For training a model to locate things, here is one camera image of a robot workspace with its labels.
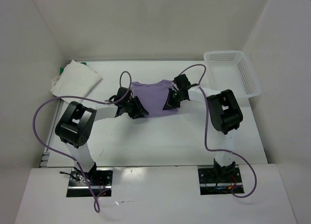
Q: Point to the white plastic basket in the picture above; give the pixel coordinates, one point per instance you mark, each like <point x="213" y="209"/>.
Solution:
<point x="232" y="70"/>

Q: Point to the green t shirt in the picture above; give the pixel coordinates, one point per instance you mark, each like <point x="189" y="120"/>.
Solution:
<point x="62" y="69"/>

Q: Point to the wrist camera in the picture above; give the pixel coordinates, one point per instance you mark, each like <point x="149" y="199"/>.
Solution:
<point x="123" y="95"/>
<point x="182" y="82"/>

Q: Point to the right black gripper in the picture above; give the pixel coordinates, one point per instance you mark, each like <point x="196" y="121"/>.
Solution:
<point x="170" y="104"/>

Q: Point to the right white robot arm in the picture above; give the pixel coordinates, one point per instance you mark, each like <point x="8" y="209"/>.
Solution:
<point x="223" y="115"/>

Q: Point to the lavender t shirt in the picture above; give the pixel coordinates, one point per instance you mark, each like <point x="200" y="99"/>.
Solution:
<point x="153" y="97"/>

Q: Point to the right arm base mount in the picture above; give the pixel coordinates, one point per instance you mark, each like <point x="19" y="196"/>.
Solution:
<point x="211" y="185"/>

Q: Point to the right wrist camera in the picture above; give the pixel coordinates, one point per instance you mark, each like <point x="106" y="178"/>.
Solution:
<point x="182" y="82"/>

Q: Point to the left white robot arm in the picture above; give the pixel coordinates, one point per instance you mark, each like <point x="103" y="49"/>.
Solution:
<point x="74" y="127"/>

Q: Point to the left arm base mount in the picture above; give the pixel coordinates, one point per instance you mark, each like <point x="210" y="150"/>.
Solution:
<point x="101" y="186"/>

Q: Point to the white t shirt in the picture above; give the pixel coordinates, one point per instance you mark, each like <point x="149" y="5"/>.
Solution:
<point x="77" y="79"/>

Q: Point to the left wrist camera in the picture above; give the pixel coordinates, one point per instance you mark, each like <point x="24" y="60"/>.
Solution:
<point x="123" y="95"/>

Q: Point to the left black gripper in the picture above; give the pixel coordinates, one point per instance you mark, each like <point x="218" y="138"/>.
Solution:
<point x="139" y="110"/>

